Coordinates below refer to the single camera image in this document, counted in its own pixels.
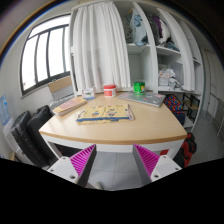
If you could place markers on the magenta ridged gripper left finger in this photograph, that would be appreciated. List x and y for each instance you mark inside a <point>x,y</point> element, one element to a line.
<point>76,168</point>

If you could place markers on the wooden top white desk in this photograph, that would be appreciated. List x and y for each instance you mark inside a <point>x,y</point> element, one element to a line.
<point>155,128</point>

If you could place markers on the pink yellow book stack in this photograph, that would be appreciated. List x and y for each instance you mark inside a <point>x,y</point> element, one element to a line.
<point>69,105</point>

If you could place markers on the red white plastic jar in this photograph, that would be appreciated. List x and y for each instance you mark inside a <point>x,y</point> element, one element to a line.
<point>110,90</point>

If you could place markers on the white items middle shelf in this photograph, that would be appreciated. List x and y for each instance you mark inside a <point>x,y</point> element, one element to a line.
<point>170,76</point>

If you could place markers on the white shelving unit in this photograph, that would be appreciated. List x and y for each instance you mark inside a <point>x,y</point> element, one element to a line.
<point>144,60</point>

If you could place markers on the grey laptop with stickers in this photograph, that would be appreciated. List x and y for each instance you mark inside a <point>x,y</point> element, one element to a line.
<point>148,98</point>

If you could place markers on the colourful ball bin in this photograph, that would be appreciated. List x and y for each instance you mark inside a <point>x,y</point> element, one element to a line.
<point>174,105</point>

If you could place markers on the wooden back chair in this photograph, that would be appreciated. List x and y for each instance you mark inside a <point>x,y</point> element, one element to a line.
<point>61,90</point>

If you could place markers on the clothes pile upper shelf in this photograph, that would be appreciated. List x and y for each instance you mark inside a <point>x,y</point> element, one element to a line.
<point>135,30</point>

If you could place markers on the white curtain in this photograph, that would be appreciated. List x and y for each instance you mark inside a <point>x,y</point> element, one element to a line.
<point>100,52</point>

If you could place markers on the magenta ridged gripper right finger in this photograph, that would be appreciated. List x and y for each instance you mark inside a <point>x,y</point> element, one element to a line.
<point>151,166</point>

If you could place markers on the black framed window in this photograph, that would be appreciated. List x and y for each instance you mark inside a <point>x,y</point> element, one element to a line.
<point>45,55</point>

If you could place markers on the red black backpack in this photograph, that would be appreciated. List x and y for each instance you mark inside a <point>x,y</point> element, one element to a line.
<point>188,148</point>

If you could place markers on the small white blue box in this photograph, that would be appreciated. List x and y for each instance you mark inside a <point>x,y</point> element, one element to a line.
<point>88,93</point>

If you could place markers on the black suitcase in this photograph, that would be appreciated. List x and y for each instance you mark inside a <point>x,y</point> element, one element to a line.
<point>25,131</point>

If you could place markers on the green plastic container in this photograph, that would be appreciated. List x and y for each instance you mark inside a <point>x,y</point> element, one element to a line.
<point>139,88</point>

